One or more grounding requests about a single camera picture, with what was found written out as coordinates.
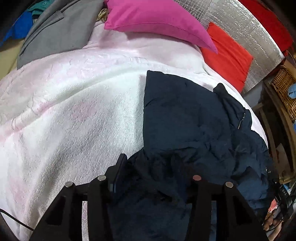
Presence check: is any silver foil insulation mat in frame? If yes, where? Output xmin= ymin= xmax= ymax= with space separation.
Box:
xmin=176 ymin=0 xmax=284 ymax=94

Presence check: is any blue garment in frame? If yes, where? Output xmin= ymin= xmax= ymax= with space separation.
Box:
xmin=1 ymin=11 xmax=33 ymax=46

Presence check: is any light blue cloth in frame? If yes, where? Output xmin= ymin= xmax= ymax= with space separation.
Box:
xmin=287 ymin=84 xmax=296 ymax=99

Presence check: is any white pink bed blanket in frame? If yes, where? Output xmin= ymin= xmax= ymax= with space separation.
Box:
xmin=0 ymin=22 xmax=269 ymax=241

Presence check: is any teal garment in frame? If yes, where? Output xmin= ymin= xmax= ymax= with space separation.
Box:
xmin=27 ymin=0 xmax=54 ymax=19

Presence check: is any black cable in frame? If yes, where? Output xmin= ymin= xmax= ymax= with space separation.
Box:
xmin=0 ymin=208 xmax=35 ymax=232

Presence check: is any grey garment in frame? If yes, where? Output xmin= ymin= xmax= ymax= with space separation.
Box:
xmin=17 ymin=1 xmax=104 ymax=69

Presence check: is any red cloth on headboard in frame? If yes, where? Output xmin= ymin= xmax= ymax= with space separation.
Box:
xmin=240 ymin=0 xmax=293 ymax=52

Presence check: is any wicker basket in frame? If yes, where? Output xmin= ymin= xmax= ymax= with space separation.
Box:
xmin=271 ymin=65 xmax=295 ymax=122

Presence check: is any red pillow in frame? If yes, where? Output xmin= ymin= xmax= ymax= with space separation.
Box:
xmin=201 ymin=23 xmax=253 ymax=93

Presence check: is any navy blue puffer jacket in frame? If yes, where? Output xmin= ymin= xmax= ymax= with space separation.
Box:
xmin=109 ymin=71 xmax=274 ymax=240

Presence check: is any pink pillow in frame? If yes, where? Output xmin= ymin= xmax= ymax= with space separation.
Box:
xmin=104 ymin=0 xmax=218 ymax=53

